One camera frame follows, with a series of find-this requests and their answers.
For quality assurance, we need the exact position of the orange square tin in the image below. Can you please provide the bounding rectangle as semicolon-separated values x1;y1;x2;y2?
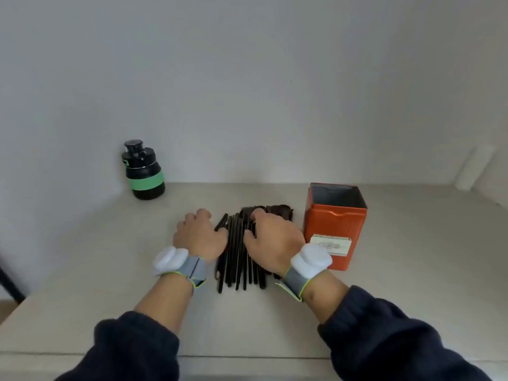
303;183;368;271

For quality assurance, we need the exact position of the pile of black makeup brushes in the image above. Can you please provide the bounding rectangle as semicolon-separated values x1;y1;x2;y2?
214;205;294;294

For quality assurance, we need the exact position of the beige table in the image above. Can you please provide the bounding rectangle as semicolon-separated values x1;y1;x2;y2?
0;181;508;381

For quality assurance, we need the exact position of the black metal leg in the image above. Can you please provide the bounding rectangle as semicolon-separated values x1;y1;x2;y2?
0;253;26;304

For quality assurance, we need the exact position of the person's right forearm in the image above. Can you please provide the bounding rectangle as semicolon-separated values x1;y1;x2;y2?
305;269;493;381

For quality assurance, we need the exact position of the person's left forearm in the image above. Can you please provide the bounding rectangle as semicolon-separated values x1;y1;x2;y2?
55;273;195;381

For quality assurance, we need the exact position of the person's right hand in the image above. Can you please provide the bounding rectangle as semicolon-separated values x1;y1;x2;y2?
242;208;306;276

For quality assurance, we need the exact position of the black green water bottle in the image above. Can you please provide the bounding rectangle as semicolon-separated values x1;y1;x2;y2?
121;140;166;201

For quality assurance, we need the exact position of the person's left hand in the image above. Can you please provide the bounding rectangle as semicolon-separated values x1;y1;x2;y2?
173;208;229;263

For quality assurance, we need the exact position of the white paper roll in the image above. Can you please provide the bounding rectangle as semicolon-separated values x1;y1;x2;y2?
454;144;495;192

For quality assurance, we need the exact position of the white wrist tracker grey strap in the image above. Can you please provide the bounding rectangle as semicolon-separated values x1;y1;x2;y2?
152;246;207;289
275;243;333;302

